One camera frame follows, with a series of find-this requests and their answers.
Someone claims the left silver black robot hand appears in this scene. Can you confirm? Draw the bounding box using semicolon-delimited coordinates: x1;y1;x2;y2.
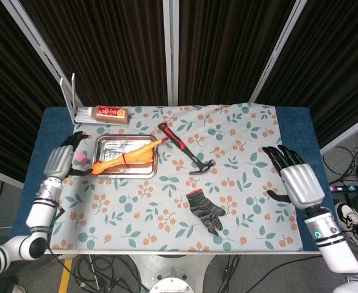
43;131;93;181

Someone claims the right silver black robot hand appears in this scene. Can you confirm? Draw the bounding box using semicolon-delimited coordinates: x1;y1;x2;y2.
262;145;325;210

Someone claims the orange rubber chicken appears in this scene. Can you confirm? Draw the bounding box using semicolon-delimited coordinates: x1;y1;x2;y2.
90;136;170;176

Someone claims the stainless steel tray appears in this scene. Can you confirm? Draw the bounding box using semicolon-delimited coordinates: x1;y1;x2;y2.
92;134;159;179

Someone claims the small pink cube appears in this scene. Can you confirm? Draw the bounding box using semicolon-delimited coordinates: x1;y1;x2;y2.
74;151;90;166

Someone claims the black power strip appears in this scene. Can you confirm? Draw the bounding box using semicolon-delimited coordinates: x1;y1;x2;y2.
329;184;358;194

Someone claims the blue table mat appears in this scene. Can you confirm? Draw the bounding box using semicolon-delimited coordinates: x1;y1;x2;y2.
9;105;347;253

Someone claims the white sneaker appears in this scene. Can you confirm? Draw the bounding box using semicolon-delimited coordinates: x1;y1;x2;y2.
334;203;358;247

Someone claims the white metal rack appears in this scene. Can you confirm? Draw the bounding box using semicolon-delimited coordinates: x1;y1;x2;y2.
59;73;91;126

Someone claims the floral print tablecloth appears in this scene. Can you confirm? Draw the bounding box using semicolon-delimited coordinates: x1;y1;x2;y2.
49;103;304;253

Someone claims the dark curtain partition panel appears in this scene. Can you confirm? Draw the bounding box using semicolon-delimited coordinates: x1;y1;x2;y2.
169;0;307;106
248;0;358;153
1;0;175;107
0;0;76;184

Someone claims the grey striped knit glove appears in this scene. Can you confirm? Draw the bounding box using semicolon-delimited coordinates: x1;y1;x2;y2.
186;188;227;236

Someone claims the black red claw hammer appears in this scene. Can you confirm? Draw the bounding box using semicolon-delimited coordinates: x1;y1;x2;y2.
157;121;217;176

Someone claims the black floor cable tangle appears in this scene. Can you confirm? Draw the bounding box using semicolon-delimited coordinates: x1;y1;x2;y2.
47;255;151;293
217;255;320;293

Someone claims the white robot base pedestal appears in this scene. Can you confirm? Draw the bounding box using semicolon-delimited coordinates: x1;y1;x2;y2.
129;253;217;293

